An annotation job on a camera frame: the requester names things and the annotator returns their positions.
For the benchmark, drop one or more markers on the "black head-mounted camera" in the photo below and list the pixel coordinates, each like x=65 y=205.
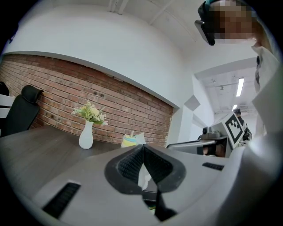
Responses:
x=207 y=28

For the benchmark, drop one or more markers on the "black high-back office chair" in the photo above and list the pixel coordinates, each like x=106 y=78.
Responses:
x=20 y=110

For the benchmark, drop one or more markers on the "white slatted chair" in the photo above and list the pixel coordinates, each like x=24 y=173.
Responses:
x=5 y=101

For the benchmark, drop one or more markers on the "black tissue box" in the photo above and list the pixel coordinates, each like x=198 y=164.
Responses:
x=149 y=196

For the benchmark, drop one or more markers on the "pastel yellow cup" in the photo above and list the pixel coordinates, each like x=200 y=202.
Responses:
x=128 y=141

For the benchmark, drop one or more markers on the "white vase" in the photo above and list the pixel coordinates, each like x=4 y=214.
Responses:
x=86 y=139

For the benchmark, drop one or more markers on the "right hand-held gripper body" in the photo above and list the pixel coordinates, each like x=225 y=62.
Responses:
x=234 y=130

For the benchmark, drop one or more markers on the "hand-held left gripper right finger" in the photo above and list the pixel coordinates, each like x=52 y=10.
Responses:
x=194 y=176

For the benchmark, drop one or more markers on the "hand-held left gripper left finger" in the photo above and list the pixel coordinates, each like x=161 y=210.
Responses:
x=92 y=181

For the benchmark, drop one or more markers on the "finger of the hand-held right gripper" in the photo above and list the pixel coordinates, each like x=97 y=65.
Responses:
x=190 y=144

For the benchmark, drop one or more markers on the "long ceiling light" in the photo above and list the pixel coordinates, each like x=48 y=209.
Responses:
x=239 y=86
x=234 y=107

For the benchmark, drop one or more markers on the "small fisheye camera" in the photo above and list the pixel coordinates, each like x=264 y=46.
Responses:
x=207 y=131

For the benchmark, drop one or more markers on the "person's white clothing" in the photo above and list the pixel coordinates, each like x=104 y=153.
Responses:
x=265 y=66

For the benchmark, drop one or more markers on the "person's head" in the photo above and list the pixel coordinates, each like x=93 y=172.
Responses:
x=234 y=22

